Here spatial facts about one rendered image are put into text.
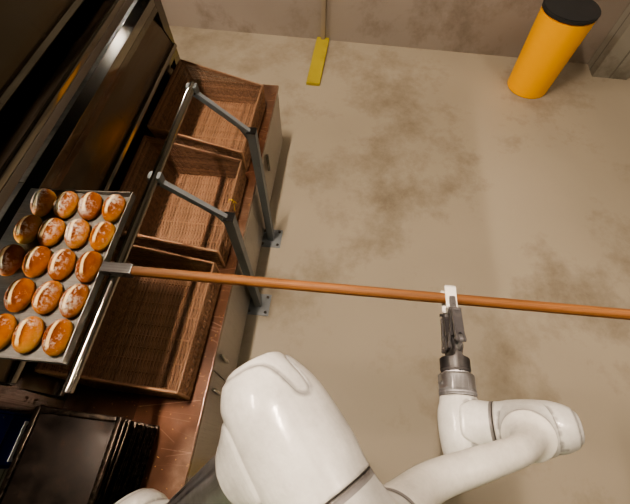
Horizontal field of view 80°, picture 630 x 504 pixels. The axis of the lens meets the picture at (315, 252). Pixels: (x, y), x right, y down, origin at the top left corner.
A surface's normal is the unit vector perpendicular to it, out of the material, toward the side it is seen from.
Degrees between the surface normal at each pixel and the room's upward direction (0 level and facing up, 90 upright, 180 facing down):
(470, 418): 28
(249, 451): 47
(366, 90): 0
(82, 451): 0
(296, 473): 10
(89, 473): 0
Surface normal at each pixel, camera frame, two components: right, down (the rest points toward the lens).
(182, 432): 0.00, -0.49
